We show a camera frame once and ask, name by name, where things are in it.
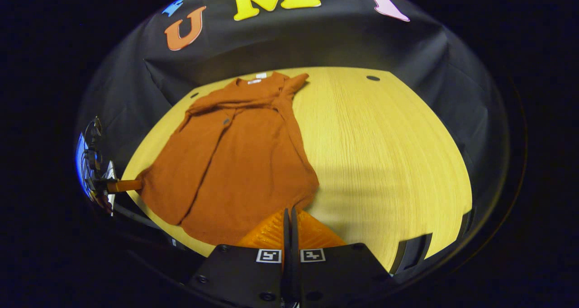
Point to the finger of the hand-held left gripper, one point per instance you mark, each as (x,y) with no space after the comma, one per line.
(124,186)

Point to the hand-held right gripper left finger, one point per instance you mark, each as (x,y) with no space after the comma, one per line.
(235,276)

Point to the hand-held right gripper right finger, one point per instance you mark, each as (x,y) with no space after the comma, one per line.
(344,276)

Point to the orange button shirt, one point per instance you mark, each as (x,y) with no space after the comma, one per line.
(239,163)

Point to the black table grommet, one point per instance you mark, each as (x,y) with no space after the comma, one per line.
(373,78)

